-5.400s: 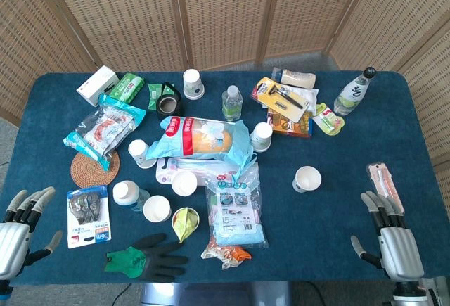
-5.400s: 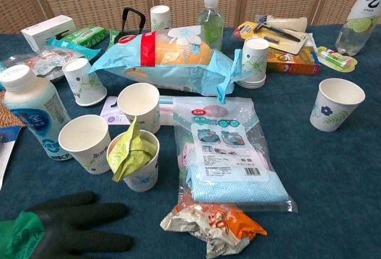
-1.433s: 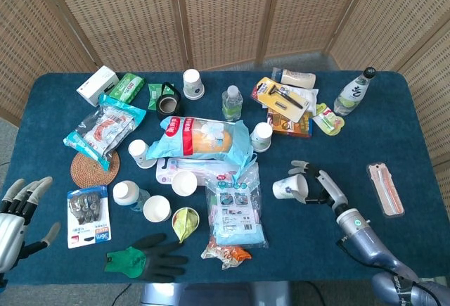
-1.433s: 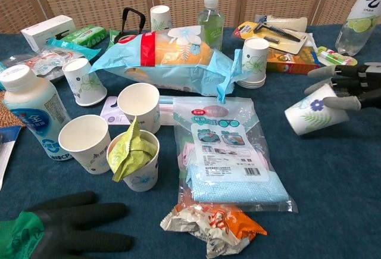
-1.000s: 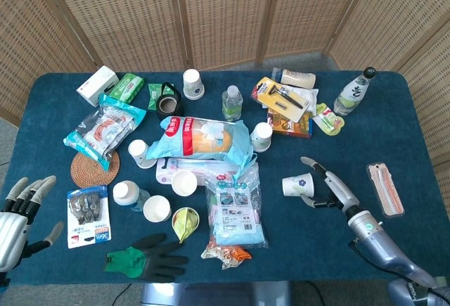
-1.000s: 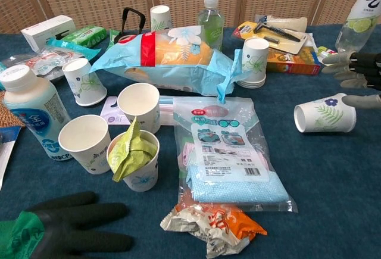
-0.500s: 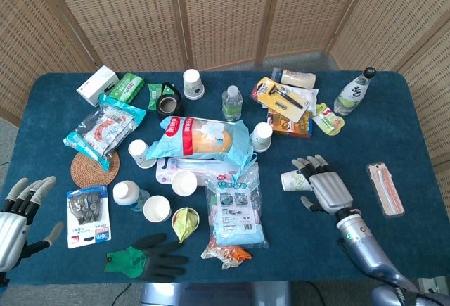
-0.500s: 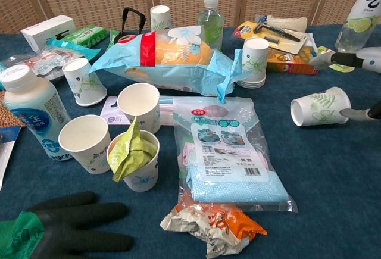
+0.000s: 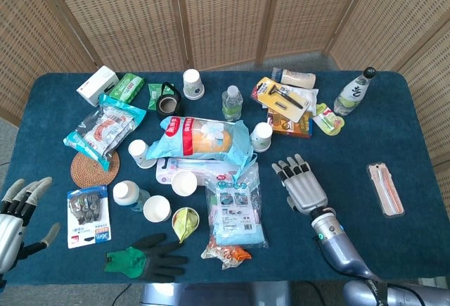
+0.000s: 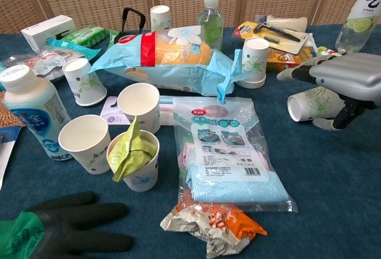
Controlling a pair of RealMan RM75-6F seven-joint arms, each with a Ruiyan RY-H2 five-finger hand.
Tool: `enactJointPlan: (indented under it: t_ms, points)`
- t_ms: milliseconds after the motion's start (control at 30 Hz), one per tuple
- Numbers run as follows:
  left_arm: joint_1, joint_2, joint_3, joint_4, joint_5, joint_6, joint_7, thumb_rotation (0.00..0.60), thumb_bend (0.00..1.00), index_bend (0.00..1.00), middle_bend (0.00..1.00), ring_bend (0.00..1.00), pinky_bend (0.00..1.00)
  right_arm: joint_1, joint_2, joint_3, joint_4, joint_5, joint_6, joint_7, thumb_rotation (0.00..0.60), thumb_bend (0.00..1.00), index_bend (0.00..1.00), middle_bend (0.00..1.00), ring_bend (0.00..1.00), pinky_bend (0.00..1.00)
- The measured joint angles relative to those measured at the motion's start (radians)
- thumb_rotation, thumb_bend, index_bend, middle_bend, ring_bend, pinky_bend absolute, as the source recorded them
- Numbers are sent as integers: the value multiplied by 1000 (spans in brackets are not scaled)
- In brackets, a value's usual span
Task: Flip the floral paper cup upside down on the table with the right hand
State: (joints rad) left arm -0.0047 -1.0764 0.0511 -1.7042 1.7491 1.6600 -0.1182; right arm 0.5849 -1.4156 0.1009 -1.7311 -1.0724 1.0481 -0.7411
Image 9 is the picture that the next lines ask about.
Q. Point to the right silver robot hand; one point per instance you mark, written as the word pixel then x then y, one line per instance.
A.
pixel 304 188

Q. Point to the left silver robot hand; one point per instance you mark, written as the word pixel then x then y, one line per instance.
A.
pixel 8 239

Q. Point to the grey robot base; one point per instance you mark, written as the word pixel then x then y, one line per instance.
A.
pixel 211 294

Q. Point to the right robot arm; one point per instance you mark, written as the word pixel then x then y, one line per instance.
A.
pixel 334 239

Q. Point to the white paper cup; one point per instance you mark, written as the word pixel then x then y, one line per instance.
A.
pixel 262 137
pixel 184 183
pixel 157 208
pixel 139 153
pixel 193 86

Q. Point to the paper cup with yellow wrapper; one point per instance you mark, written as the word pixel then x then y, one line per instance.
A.
pixel 185 222

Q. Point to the orange cardboard box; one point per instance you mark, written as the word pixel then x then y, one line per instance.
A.
pixel 288 127

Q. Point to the zip bag with blue cloths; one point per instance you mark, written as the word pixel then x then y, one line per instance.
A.
pixel 237 211

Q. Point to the green lip balm pack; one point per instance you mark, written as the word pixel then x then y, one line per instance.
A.
pixel 328 119

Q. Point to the pink pen blister pack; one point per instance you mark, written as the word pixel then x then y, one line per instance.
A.
pixel 385 188

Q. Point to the correction tape blister pack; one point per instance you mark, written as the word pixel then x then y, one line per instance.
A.
pixel 88 219

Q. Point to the white plastic pouch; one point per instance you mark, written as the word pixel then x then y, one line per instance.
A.
pixel 309 95

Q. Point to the razor in yellow package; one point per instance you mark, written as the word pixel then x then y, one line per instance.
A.
pixel 281 96

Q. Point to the orange snack packet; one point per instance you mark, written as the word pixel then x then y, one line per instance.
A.
pixel 226 253

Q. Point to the round woven coaster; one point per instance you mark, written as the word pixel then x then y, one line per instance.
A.
pixel 86 172

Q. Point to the lime soda bottle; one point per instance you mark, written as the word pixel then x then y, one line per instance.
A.
pixel 353 92

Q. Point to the beige tube bottle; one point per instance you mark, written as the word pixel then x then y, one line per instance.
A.
pixel 299 78

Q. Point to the clear water bottle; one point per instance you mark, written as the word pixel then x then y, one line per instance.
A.
pixel 232 105

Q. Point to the light blue sponge bag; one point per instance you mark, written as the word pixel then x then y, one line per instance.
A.
pixel 200 140

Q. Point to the white-capped plastic bottle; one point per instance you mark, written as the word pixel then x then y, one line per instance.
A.
pixel 127 195

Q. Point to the white pink toothbrush pack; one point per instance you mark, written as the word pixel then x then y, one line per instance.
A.
pixel 165 173

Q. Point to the teal white plastic packet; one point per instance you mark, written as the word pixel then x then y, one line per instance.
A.
pixel 103 126

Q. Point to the green black work glove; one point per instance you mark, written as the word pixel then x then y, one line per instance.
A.
pixel 154 260

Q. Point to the black tape roll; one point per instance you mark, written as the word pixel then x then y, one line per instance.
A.
pixel 168 105

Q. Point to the white cardboard box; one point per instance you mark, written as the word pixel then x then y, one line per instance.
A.
pixel 96 86

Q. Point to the small green packet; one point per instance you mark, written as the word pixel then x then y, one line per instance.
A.
pixel 153 95

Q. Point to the woven folding screen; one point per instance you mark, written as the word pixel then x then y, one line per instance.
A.
pixel 225 14

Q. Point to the green wet wipes pack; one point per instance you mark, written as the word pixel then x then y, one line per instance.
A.
pixel 127 88

